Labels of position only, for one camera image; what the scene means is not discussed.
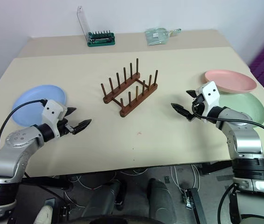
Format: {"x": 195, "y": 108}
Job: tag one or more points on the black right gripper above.
{"x": 199, "y": 107}

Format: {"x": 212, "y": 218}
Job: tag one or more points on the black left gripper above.
{"x": 64, "y": 128}

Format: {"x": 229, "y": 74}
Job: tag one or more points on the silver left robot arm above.
{"x": 12, "y": 149}

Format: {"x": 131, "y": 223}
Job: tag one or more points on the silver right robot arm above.
{"x": 246, "y": 142}

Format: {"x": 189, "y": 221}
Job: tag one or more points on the wooden dish rack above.
{"x": 131, "y": 102}

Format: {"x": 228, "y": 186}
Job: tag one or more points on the blue plate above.
{"x": 32, "y": 98}

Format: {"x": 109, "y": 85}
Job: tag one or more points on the pink-red plate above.
{"x": 232, "y": 80}

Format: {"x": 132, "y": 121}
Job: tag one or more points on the green plate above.
{"x": 241, "y": 103}

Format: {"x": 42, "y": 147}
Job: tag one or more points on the small green tagged item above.
{"x": 176, "y": 31}

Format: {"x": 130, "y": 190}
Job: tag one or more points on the clear bag with green contents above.
{"x": 156, "y": 36}

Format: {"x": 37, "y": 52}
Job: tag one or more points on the green screwdriver bit case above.
{"x": 101, "y": 39}

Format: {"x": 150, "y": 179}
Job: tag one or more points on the dark grey rounded leg shape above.
{"x": 161, "y": 200}
{"x": 103, "y": 198}

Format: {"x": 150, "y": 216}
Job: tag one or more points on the white shoe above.
{"x": 43, "y": 214}

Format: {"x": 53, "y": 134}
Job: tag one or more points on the black table leg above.
{"x": 198, "y": 207}

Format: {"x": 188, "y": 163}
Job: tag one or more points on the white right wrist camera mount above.
{"x": 210, "y": 94}

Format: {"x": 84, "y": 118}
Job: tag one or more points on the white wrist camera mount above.
{"x": 210, "y": 94}
{"x": 52, "y": 109}

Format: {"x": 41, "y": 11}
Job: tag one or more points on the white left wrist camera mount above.
{"x": 52, "y": 109}

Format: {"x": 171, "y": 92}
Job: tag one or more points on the black table frame bar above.
{"x": 216, "y": 168}

